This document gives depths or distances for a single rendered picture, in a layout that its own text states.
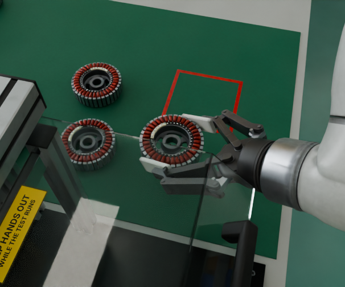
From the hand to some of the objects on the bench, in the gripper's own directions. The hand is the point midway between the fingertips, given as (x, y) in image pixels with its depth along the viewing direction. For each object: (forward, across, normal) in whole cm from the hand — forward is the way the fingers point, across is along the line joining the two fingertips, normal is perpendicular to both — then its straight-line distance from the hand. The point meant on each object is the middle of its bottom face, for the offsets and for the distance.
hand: (172, 143), depth 66 cm
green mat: (+32, +7, +5) cm, 33 cm away
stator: (+29, +7, +4) cm, 30 cm away
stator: (+20, -6, -1) cm, 21 cm away
